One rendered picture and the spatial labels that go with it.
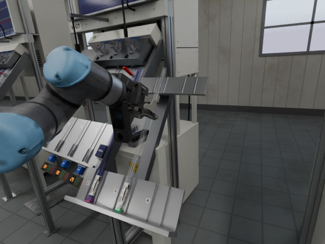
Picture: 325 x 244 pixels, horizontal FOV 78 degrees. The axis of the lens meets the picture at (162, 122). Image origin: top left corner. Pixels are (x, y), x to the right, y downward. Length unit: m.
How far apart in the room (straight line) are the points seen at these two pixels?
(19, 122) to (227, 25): 3.96
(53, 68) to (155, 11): 0.78
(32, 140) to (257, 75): 3.93
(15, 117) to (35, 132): 0.03
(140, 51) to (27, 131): 0.80
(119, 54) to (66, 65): 0.75
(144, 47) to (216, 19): 3.19
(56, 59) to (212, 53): 3.83
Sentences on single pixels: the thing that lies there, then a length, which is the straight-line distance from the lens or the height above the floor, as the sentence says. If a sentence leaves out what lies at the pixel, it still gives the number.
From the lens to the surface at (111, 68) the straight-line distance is 1.19.
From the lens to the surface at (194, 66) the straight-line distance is 1.45.
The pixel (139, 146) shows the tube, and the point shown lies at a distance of 0.63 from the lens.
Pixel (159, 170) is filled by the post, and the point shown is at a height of 0.74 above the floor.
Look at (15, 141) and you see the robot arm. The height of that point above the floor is 1.04.
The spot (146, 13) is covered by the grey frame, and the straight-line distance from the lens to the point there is 1.14.
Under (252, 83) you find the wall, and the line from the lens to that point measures 4.10.
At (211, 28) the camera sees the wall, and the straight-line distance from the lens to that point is 4.16.
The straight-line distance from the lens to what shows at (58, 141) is 1.13.
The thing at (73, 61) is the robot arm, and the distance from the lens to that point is 0.39.
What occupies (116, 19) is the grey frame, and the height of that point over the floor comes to 1.34.
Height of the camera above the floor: 1.13
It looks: 18 degrees down
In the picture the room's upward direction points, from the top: 4 degrees counter-clockwise
